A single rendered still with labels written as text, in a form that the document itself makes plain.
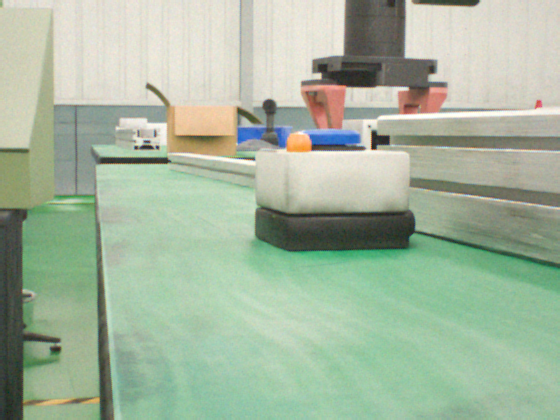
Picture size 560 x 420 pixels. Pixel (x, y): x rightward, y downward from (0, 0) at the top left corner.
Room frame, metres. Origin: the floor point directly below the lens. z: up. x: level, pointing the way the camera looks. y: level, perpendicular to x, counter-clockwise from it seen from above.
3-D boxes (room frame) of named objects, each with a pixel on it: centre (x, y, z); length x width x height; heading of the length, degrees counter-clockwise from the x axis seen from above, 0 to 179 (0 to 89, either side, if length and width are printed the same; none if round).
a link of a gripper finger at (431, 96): (0.93, -0.13, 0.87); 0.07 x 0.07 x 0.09; 18
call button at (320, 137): (0.64, -0.04, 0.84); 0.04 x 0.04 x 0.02
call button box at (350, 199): (0.64, -0.05, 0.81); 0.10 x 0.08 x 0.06; 105
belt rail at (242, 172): (1.44, 0.04, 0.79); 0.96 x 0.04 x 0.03; 15
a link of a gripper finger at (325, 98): (0.92, -0.08, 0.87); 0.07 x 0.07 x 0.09; 18
